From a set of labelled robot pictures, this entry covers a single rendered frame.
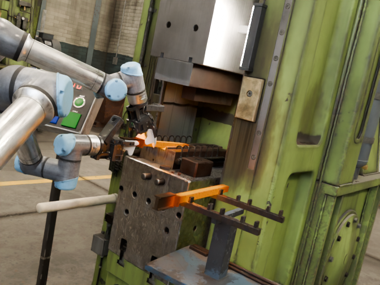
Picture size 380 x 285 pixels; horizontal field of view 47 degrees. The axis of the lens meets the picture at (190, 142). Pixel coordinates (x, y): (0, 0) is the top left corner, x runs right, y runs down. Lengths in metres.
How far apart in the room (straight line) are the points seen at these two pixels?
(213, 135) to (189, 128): 0.13
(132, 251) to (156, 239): 0.16
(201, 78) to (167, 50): 0.19
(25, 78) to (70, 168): 0.41
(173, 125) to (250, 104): 0.55
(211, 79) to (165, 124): 0.37
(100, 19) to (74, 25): 0.79
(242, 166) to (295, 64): 0.46
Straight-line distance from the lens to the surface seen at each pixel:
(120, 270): 2.04
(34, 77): 1.23
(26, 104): 1.15
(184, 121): 2.23
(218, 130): 2.27
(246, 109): 1.76
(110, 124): 1.63
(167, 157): 1.85
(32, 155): 1.52
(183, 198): 1.43
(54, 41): 7.14
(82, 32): 11.18
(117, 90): 1.47
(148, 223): 1.87
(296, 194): 2.09
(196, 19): 1.82
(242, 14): 1.94
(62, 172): 1.53
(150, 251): 1.89
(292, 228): 2.14
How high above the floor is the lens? 1.32
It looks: 9 degrees down
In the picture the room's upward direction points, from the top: 12 degrees clockwise
